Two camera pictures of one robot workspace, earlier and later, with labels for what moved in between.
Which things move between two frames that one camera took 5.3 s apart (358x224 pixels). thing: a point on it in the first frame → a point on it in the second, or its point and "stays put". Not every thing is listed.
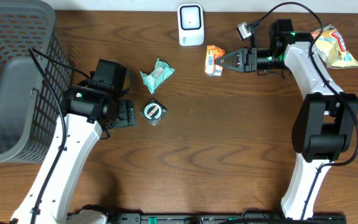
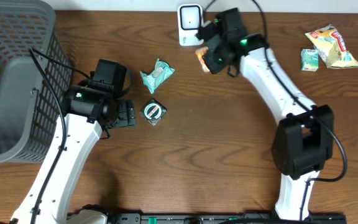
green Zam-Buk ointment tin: [153, 111] stays put
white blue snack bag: [331, 46] stays put
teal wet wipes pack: [161, 72] stays put
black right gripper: [244, 60] → [212, 66]
